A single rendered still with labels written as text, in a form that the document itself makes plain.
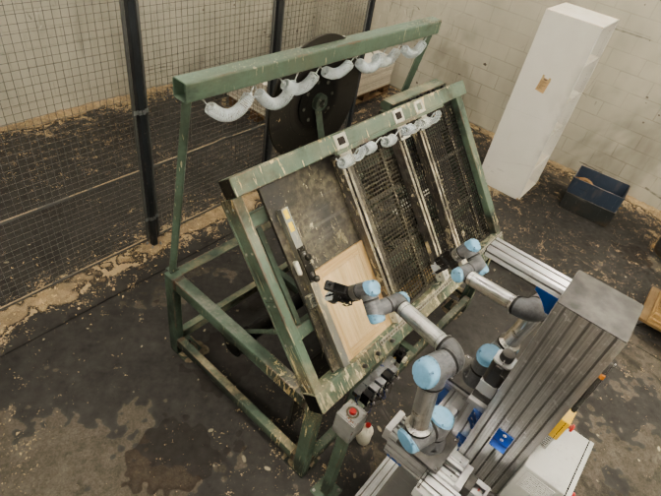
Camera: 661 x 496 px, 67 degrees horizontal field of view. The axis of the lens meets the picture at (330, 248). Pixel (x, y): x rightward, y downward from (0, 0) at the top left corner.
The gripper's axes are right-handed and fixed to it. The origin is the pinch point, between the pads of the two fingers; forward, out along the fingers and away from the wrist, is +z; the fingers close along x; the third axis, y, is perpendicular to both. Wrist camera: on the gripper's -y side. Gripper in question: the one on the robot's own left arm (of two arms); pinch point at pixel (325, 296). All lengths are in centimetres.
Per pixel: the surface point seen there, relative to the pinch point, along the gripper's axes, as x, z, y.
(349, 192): 69, 11, 5
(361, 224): 56, 15, 21
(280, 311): -10.5, 17.1, -12.6
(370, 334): 3, 29, 55
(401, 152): 117, 11, 35
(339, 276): 24.1, 22.1, 19.5
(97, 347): -32, 204, -54
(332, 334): -8.1, 23.7, 25.2
